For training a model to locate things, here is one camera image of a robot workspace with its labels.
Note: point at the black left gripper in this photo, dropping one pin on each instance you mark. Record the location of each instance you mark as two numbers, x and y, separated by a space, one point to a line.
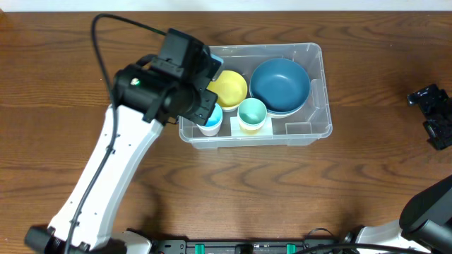
204 106

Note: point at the yellow bowl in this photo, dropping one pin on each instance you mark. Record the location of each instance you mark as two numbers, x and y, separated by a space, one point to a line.
230 87

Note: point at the clear plastic storage bin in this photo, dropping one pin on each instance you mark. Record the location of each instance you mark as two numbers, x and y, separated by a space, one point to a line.
310 123

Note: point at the light blue cup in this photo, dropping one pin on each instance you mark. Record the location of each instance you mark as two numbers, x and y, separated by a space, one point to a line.
215 117

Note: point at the mint green cup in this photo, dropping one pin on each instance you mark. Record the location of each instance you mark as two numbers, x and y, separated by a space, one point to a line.
252 112

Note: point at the large cream bowl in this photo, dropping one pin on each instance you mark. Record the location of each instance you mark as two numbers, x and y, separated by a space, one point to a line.
282 115

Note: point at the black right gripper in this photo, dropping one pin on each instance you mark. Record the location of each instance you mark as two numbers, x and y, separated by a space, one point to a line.
434 115

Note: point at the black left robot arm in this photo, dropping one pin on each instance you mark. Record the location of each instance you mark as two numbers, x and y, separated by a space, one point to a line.
147 94

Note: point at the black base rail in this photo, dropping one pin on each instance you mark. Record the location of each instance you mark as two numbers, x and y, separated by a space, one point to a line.
180 246

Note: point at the small white bowl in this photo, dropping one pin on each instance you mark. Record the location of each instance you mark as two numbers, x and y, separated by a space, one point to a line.
229 109

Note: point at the yellow cup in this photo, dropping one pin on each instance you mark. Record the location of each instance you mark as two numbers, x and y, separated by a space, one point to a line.
247 131

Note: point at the pink cup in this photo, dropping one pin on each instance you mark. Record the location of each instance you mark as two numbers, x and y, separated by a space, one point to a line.
210 130

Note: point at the cream white cup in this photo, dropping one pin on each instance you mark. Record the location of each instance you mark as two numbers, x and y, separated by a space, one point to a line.
252 126

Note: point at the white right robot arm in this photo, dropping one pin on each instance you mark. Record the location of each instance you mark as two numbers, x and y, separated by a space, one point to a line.
425 222

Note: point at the dark blue bowl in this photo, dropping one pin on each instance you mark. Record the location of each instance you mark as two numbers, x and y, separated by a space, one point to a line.
279 75
282 103

